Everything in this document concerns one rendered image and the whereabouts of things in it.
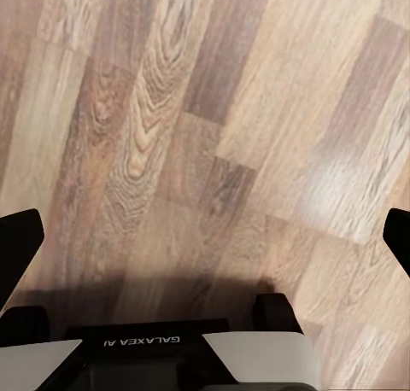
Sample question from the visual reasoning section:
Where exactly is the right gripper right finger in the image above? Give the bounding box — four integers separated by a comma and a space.
383, 208, 410, 277

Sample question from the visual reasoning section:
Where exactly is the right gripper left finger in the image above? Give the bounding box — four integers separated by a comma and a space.
0, 208, 44, 312

